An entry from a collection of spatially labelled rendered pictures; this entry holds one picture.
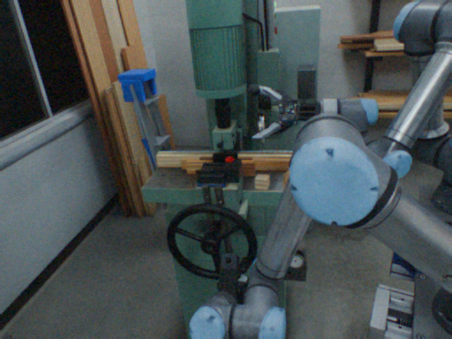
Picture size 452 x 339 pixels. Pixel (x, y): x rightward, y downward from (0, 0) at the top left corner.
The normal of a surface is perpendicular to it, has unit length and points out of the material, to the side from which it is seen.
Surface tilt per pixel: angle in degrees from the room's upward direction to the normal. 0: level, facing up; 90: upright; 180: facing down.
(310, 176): 86
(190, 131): 90
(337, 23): 90
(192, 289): 90
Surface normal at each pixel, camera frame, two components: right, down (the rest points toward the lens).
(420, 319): -0.07, -0.89
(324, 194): -0.32, 0.36
